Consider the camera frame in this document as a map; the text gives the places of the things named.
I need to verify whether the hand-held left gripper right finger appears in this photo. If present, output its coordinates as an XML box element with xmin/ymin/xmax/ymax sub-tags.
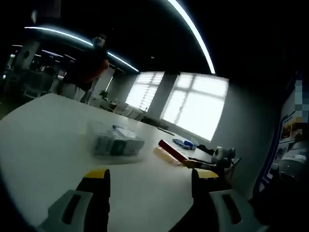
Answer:
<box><xmin>191</xmin><ymin>168</ymin><xmax>270</xmax><ymax>232</ymax></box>

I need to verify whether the dark flat tablet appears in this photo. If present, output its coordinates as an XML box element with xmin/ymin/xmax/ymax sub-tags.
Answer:
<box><xmin>156</xmin><ymin>127</ymin><xmax>175</xmax><ymax>135</ymax></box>

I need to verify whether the dark sofa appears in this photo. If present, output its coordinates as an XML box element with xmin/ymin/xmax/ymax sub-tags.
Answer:
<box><xmin>141</xmin><ymin>116</ymin><xmax>169</xmax><ymax>129</ymax></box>

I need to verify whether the white cabinet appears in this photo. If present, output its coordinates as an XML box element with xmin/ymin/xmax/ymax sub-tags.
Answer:
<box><xmin>88</xmin><ymin>96</ymin><xmax>109</xmax><ymax>109</ymax></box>

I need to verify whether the beige box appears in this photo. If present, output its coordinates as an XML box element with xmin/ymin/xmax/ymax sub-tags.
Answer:
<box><xmin>153</xmin><ymin>146</ymin><xmax>183</xmax><ymax>168</ymax></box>

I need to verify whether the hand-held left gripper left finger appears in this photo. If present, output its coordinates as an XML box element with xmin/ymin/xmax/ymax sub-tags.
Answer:
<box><xmin>36</xmin><ymin>168</ymin><xmax>112</xmax><ymax>232</ymax></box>

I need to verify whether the red flat box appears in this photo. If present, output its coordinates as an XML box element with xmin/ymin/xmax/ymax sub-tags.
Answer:
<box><xmin>158</xmin><ymin>139</ymin><xmax>193</xmax><ymax>162</ymax></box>

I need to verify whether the blue packet on table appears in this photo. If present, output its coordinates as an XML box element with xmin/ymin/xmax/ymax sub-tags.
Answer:
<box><xmin>172</xmin><ymin>138</ymin><xmax>191</xmax><ymax>148</ymax></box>

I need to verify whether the narrow blinds window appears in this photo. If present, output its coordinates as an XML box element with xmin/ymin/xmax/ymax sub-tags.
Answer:
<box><xmin>125</xmin><ymin>72</ymin><xmax>165</xmax><ymax>114</ymax></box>

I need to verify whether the black cloth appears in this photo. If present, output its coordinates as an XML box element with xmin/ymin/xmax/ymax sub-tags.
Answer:
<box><xmin>197</xmin><ymin>144</ymin><xmax>216</xmax><ymax>156</ymax></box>

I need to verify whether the white mesh chair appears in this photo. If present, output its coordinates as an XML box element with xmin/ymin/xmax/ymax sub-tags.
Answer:
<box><xmin>108</xmin><ymin>102</ymin><xmax>126</xmax><ymax>116</ymax></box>
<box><xmin>126</xmin><ymin>107</ymin><xmax>144</xmax><ymax>121</ymax></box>

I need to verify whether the wide blinds window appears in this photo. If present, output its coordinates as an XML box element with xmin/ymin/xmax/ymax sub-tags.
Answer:
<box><xmin>162</xmin><ymin>72</ymin><xmax>229</xmax><ymax>143</ymax></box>

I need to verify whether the small blue white carton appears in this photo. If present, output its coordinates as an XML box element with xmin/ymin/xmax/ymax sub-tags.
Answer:
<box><xmin>185</xmin><ymin>137</ymin><xmax>199</xmax><ymax>150</ymax></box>

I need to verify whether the long curved ceiling light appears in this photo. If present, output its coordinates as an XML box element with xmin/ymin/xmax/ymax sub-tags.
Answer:
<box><xmin>166</xmin><ymin>0</ymin><xmax>216</xmax><ymax>74</ymax></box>

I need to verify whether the clear storage area container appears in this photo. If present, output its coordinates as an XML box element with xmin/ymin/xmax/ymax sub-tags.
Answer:
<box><xmin>87</xmin><ymin>121</ymin><xmax>146</xmax><ymax>158</ymax></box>

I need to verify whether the ceiling light strip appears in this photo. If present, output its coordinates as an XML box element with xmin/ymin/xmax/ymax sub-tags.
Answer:
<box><xmin>107</xmin><ymin>51</ymin><xmax>140</xmax><ymax>73</ymax></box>
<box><xmin>24</xmin><ymin>26</ymin><xmax>94</xmax><ymax>47</ymax></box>

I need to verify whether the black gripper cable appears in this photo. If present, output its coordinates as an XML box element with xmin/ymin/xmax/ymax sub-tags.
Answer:
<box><xmin>229</xmin><ymin>156</ymin><xmax>242</xmax><ymax>170</ymax></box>

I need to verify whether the white chest device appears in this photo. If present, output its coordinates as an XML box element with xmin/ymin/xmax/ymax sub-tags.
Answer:
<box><xmin>280</xmin><ymin>141</ymin><xmax>309</xmax><ymax>181</ymax></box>

